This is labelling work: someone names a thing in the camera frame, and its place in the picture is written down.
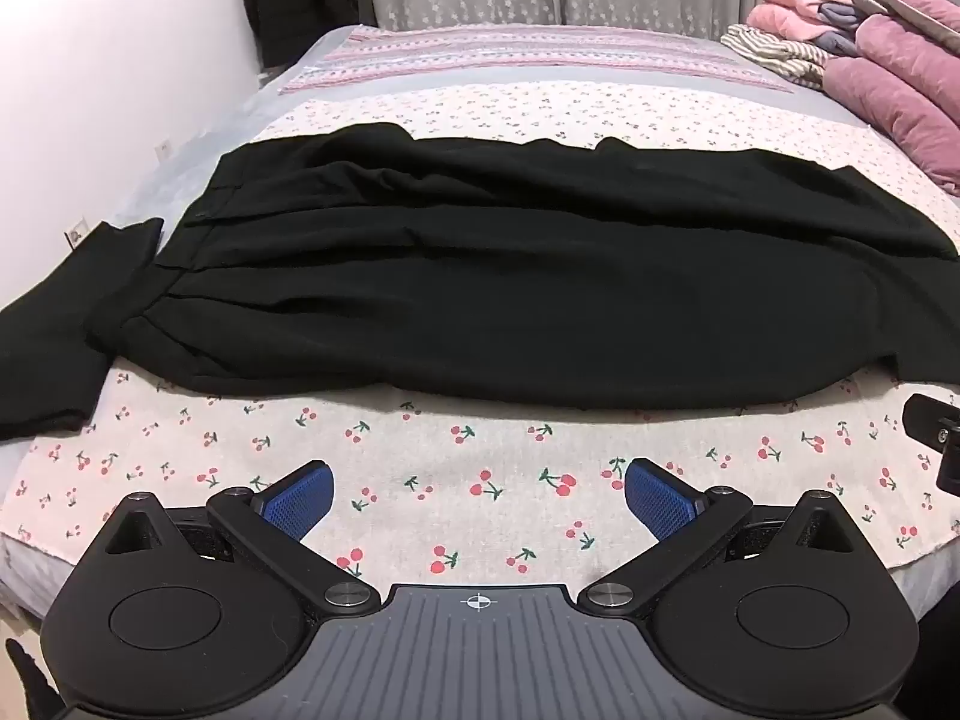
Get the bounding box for cherry print bed sheet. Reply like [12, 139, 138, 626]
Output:
[0, 79, 960, 595]

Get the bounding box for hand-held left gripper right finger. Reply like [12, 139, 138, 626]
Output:
[576, 457, 860, 610]

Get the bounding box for person's dark clothing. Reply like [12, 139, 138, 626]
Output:
[913, 606, 960, 720]

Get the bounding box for striped folded garment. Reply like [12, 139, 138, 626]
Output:
[720, 22, 835, 88]

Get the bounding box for pink striped blanket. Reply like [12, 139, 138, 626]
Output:
[277, 24, 796, 97]

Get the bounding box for folded black garment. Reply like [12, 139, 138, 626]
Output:
[0, 217, 164, 442]

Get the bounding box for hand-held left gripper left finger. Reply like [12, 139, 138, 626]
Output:
[99, 460, 380, 610]

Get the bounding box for black pants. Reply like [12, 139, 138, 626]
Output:
[84, 122, 960, 412]

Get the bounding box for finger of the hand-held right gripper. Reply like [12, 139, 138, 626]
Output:
[903, 393, 960, 497]

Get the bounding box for blue-grey folded garment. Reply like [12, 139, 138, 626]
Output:
[816, 0, 887, 56]

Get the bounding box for folded mauve velvet quilt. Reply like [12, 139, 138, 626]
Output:
[821, 0, 960, 197]

